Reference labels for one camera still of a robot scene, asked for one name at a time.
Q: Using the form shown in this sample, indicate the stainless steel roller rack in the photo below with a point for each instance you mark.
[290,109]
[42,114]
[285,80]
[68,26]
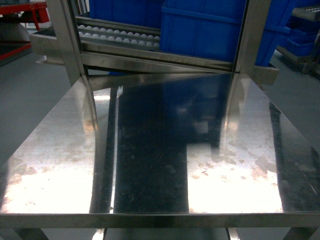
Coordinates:
[61,44]

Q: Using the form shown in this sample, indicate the large blue plastic crate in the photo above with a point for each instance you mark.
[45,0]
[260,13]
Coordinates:
[211,28]

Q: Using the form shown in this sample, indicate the blue plastic crate behind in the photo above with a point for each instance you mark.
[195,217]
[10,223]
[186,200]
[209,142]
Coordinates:
[146,13]

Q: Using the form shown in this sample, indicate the distant blue bins shelf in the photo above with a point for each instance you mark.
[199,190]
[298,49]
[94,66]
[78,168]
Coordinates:
[302,44]

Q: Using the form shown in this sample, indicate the red frame conveyor table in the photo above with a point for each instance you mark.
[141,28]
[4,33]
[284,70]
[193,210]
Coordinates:
[14,37]

